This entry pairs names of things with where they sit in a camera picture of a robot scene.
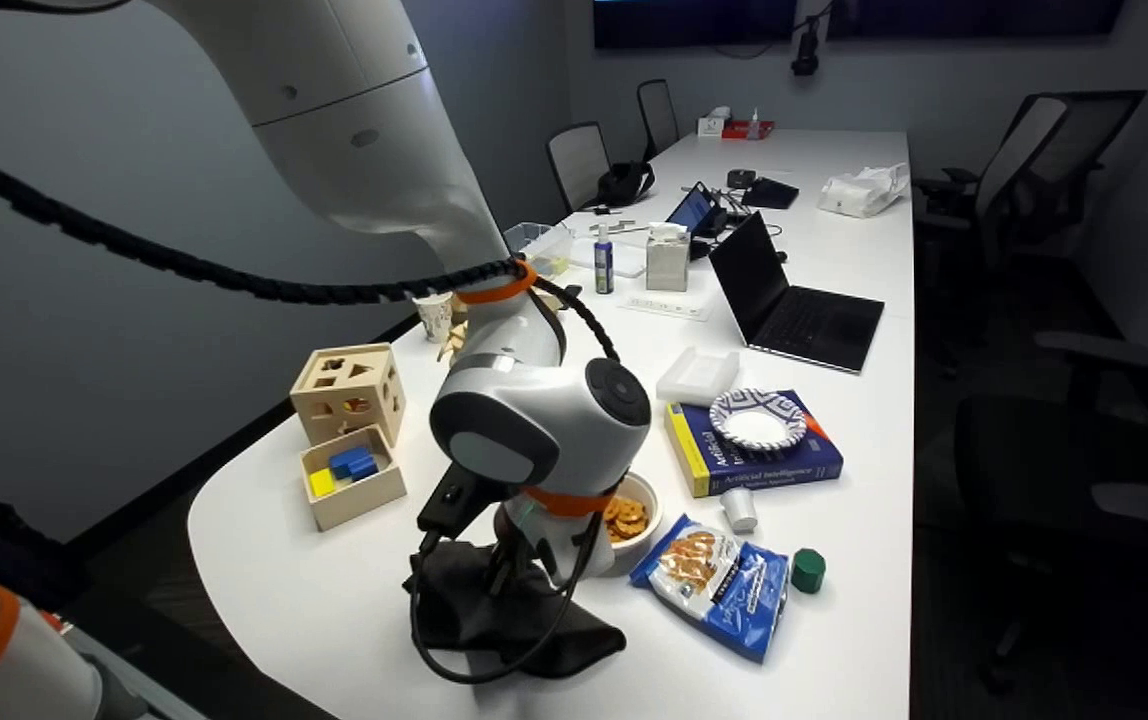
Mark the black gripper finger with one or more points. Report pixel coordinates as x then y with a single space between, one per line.
508 596
559 602

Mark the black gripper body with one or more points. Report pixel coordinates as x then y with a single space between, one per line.
548 547

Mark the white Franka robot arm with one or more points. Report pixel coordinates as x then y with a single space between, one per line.
335 120

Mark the white bowl with crackers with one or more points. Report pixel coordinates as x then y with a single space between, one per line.
639 520

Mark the blue snack bag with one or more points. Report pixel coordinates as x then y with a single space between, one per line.
718 586

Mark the open wooden tray box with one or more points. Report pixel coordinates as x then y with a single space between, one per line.
358 507

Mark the small white bottle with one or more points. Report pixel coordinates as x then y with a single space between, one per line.
743 515

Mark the blue toy block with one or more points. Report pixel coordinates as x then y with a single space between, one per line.
353 460

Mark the yellow toy block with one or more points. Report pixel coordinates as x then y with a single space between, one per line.
322 485

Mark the tan water bottle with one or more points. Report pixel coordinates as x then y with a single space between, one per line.
452 340

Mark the white plastic food container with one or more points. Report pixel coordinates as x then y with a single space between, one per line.
699 377

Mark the blue and yellow book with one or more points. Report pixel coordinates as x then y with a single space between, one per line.
775 464

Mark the green cap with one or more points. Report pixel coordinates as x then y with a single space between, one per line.
811 569

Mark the patterned paper cup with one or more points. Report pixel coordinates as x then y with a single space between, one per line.
433 315

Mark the wooden shape sorter box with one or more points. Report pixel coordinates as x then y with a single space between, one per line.
339 395

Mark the white carton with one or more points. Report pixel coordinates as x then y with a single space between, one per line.
667 261

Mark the open laptop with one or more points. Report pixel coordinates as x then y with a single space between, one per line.
792 315

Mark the tablet with blue screen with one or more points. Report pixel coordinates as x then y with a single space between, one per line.
694 210

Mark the black bag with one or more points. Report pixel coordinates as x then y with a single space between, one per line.
624 182

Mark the office chair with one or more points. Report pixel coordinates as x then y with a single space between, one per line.
577 163
1027 163
1067 464
659 114

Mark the black electronic devices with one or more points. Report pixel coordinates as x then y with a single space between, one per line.
771 188

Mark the small white box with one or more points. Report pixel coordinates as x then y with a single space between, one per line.
714 127

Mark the red box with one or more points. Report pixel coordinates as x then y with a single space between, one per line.
751 129

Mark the white tissue pile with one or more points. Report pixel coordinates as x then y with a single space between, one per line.
862 188

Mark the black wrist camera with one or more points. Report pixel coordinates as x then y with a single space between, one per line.
451 500

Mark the wall monitor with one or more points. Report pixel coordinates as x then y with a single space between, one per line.
972 18
694 21

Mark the hanging black camera pole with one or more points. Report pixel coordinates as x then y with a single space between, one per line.
811 44

